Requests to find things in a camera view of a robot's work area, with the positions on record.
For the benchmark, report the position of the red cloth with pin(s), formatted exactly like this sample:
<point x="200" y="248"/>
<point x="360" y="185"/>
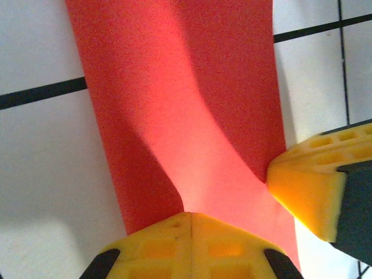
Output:
<point x="174" y="87"/>

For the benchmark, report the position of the white grid mat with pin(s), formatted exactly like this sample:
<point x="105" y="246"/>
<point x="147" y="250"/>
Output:
<point x="29" y="160"/>

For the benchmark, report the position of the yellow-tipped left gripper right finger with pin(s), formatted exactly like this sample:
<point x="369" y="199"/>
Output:
<point x="229" y="253"/>

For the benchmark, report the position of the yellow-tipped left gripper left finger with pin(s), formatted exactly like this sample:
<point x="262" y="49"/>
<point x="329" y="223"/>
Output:
<point x="157" y="253"/>

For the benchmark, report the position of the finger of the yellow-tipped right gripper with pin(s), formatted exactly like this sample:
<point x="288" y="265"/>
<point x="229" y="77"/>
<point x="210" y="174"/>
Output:
<point x="348" y="136"/>
<point x="305" y="197"/>

